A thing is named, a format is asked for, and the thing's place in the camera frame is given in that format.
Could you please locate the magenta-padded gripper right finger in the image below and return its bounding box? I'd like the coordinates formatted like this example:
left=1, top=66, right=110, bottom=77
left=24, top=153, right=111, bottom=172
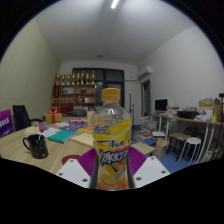
left=126, top=145, right=172, bottom=189

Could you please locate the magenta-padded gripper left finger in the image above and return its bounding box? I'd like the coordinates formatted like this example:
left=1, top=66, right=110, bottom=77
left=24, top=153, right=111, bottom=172
left=55, top=147, right=99, bottom=190

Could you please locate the yellow-labelled drink bottle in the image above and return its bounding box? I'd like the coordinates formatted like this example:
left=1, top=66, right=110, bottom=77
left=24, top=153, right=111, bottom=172
left=91, top=87, right=133, bottom=192

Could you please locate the flat round red coaster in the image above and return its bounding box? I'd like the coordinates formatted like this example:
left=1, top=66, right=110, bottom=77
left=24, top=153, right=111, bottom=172
left=61, top=154, right=82, bottom=166

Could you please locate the small wooden side table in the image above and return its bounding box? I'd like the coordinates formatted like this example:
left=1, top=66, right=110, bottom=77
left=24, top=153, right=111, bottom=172
left=130, top=141, right=156, bottom=157

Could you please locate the kraft paper notebook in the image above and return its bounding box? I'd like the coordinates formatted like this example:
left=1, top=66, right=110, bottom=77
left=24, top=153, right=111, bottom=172
left=70, top=132, right=95, bottom=149

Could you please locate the teal book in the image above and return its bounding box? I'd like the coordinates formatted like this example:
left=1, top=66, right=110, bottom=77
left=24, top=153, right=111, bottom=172
left=47, top=130, right=76, bottom=145

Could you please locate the black mug with coloured dots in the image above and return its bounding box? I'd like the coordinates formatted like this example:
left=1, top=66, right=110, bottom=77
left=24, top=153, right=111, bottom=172
left=22, top=133, right=50, bottom=160

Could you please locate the blue and red book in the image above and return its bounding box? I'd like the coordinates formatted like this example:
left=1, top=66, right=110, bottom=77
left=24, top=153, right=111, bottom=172
left=59, top=123, right=88, bottom=133

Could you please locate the stack of books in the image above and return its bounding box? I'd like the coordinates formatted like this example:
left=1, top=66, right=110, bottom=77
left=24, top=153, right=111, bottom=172
left=139, top=115, right=159, bottom=136

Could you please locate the white open booklet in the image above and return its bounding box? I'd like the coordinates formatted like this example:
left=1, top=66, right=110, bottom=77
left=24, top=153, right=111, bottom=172
left=43, top=126, right=63, bottom=138

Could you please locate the white round stool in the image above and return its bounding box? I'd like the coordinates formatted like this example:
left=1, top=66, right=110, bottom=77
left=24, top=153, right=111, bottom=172
left=177, top=136, right=203, bottom=164

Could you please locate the red-tipped stirrer stick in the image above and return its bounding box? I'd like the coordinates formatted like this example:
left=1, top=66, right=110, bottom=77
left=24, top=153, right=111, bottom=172
left=37, top=125, right=45, bottom=141

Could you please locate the yellow carton box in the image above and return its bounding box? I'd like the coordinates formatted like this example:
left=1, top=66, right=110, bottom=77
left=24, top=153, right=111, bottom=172
left=86, top=110, right=96, bottom=127

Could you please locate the yellow gift box, red ribbon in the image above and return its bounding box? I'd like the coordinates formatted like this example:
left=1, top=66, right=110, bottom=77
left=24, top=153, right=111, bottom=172
left=45, top=109, right=64, bottom=125

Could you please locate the cream notebook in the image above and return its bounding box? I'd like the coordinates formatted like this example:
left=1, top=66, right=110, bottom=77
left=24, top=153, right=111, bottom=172
left=24, top=125, right=40, bottom=137

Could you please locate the black computer monitor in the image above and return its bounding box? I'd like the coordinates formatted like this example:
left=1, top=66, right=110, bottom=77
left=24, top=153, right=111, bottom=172
left=154, top=98, right=169, bottom=113

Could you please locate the cluttered wooden desk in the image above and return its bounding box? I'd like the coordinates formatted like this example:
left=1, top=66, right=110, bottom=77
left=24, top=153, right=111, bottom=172
left=153, top=113, right=224, bottom=164

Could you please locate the wooden shelf unit with trophies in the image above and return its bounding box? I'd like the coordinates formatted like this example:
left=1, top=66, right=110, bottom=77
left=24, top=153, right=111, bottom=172
left=50, top=70, right=98, bottom=117

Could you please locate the black office chair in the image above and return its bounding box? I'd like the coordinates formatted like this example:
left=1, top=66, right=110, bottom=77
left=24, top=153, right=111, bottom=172
left=12, top=104, right=45, bottom=132

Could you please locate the purple sign board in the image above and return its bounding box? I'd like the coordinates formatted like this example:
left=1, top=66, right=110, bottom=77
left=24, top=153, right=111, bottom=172
left=0, top=108, right=15, bottom=138

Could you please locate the wooden stool with dark frame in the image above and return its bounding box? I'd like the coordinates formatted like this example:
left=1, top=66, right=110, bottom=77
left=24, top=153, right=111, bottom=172
left=167, top=131, right=192, bottom=158

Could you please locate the white wall air conditioner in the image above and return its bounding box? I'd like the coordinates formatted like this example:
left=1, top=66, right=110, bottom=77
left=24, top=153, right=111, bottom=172
left=137, top=65, right=153, bottom=82

